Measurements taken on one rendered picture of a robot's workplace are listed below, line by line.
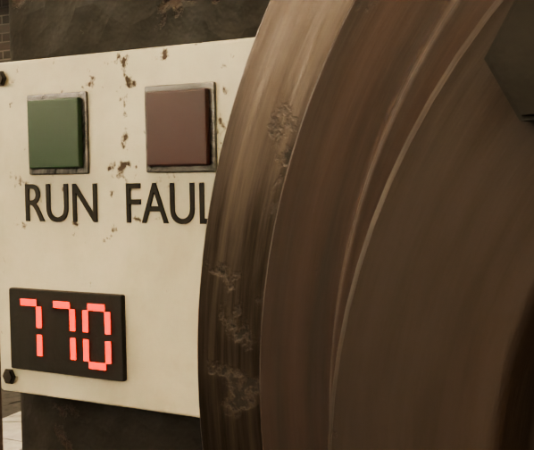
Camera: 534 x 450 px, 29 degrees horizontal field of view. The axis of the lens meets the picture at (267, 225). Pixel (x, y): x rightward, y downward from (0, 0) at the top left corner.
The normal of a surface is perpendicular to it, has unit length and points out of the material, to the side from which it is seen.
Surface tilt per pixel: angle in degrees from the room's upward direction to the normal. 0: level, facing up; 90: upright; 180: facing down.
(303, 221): 90
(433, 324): 90
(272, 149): 90
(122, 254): 90
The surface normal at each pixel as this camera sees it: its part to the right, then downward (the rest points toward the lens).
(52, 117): -0.54, 0.05
